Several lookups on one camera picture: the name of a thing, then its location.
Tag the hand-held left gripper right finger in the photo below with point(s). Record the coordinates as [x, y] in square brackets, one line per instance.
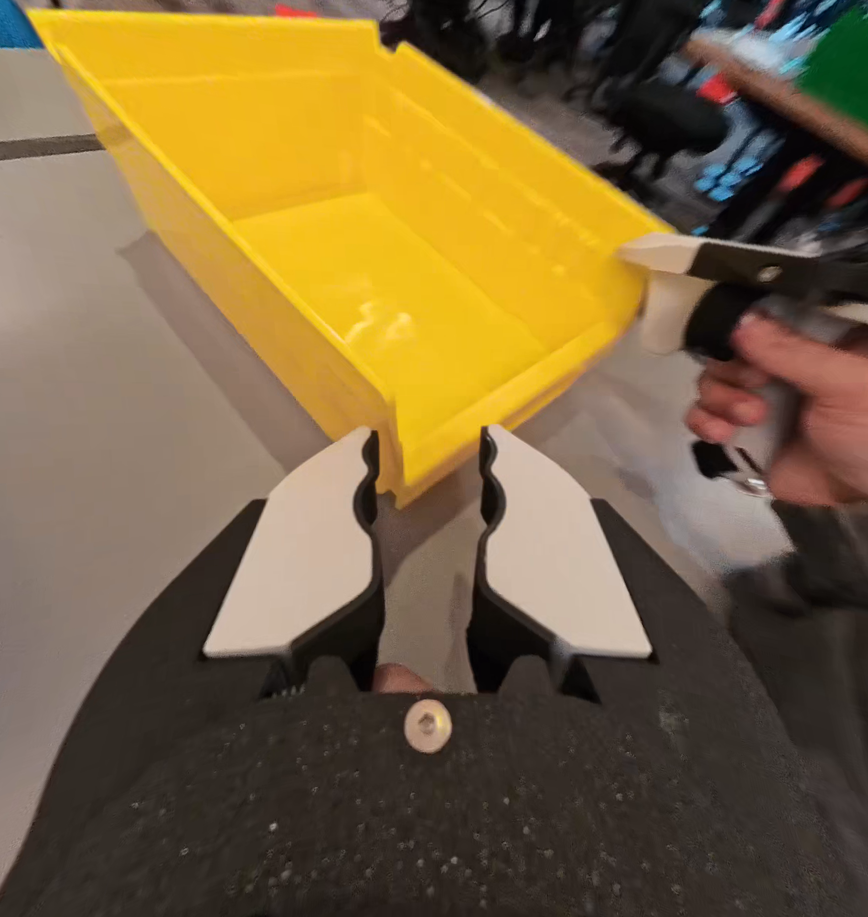
[563, 573]

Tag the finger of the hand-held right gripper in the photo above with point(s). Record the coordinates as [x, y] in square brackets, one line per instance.
[670, 315]
[659, 254]

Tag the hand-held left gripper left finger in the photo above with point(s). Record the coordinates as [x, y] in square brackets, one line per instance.
[297, 573]

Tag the yellow plastic bin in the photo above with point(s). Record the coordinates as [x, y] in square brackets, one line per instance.
[405, 286]

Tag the person's right forearm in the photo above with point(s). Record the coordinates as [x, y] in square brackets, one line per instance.
[849, 544]

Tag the person's right hand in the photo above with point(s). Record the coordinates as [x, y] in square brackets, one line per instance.
[849, 415]

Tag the black office chair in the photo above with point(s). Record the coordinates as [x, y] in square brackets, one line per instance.
[663, 118]

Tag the wooden office desk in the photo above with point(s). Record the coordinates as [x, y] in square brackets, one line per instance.
[763, 89]

